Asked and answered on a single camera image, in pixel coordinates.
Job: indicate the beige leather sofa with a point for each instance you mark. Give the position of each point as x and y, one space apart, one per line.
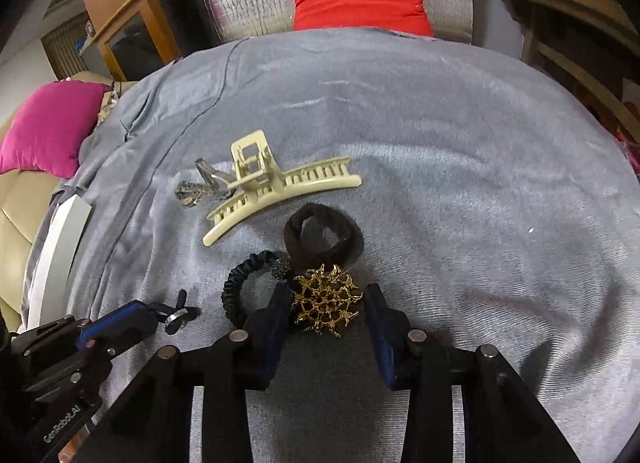
20 208

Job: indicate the clear silver hair clip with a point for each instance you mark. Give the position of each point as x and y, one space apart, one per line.
212 175

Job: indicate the wooden furniture frame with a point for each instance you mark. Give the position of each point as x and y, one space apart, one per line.
565 8

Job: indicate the gold filigree brooch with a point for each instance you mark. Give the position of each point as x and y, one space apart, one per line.
325 303

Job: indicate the cream hair claw clip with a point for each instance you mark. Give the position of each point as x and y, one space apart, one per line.
250 163

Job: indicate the silver leaf brooch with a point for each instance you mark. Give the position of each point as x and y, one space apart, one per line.
187 193

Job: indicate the magenta pillow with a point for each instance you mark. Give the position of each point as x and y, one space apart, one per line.
50 128

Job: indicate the black fabric hair band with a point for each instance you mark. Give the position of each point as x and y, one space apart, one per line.
300 223

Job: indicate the grey blanket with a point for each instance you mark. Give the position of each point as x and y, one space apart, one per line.
425 143

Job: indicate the white box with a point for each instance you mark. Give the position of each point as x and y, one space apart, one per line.
60 248

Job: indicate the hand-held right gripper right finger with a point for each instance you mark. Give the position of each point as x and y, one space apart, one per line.
386 343

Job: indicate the patterned beige cloth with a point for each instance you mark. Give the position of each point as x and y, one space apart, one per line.
107 103

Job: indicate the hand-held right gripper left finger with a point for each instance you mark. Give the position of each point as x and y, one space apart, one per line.
277 330

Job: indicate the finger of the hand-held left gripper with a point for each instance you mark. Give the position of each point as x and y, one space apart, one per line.
137 338
120 320

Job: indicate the small black silver hair clip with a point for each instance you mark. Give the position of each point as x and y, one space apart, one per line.
177 315

